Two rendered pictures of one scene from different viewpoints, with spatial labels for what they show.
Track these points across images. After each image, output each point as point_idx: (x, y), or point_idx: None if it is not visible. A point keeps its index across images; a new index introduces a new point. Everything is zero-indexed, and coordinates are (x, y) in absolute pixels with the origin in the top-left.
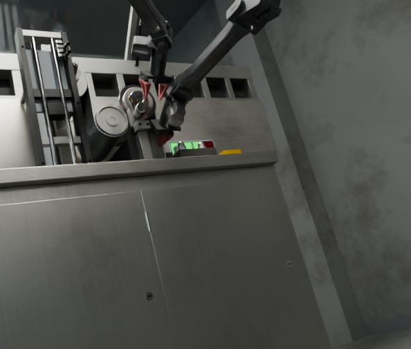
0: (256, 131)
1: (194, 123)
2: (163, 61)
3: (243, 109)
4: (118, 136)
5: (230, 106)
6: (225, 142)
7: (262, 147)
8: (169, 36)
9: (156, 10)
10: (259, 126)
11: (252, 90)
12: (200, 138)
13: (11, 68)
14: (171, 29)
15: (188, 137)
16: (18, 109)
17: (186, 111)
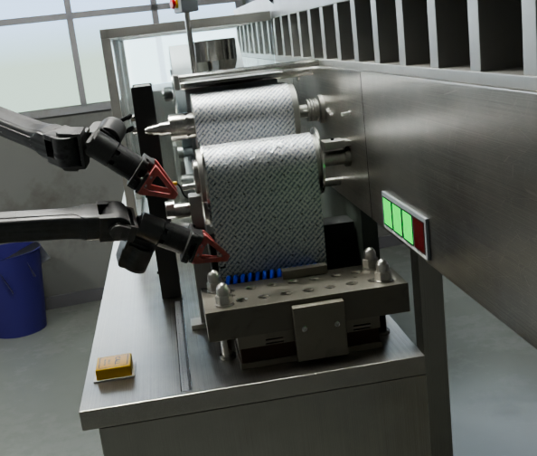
0: (503, 240)
1: (409, 155)
2: (107, 166)
3: (486, 132)
4: (211, 226)
5: (462, 113)
6: (444, 240)
7: (509, 308)
8: (52, 158)
9: (22, 137)
10: (513, 220)
11: (527, 30)
12: (414, 204)
13: (306, 7)
14: (55, 139)
15: (402, 192)
16: (311, 84)
17: (401, 115)
